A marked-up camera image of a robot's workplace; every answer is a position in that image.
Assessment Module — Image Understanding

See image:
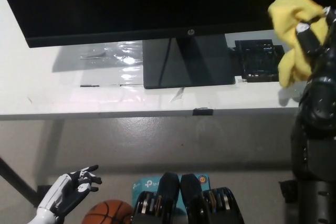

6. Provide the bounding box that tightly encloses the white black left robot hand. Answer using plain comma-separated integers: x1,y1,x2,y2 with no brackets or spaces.
36,165,102,219

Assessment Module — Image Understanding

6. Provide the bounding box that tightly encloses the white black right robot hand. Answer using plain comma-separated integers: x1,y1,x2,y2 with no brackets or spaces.
295,6,336,78

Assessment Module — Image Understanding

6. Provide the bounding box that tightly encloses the yellow microfibre cloth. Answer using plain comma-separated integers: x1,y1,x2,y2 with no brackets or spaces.
267,0,330,88

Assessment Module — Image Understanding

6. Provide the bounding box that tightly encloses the black diagonal desk leg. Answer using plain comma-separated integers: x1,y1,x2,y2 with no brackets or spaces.
0,157,39,206

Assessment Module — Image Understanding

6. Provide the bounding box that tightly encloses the black desk edge clip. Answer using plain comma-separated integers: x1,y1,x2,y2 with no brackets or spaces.
192,107,213,116

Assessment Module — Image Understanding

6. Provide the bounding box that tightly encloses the black HP monitor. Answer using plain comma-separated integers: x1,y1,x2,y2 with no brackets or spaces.
0,0,336,90

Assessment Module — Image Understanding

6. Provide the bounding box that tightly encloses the black floor foot plate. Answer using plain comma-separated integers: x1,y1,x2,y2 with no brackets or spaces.
278,180,299,204
36,185,52,201

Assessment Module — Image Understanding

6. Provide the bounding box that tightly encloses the orange basketball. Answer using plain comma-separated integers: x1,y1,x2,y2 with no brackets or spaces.
83,199,134,224

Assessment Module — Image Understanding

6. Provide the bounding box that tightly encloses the black square tray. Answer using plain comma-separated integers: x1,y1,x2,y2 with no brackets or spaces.
227,39,287,83

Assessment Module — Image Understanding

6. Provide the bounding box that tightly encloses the teal tp-link box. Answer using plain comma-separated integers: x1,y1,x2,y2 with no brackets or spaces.
131,173,211,214

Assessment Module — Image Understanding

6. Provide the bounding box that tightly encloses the clear plastic sheet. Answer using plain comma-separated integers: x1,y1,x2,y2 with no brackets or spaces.
78,40,144,88

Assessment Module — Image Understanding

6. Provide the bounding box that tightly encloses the clear tape strip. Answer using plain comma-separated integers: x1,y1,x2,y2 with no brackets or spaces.
169,87,185,103

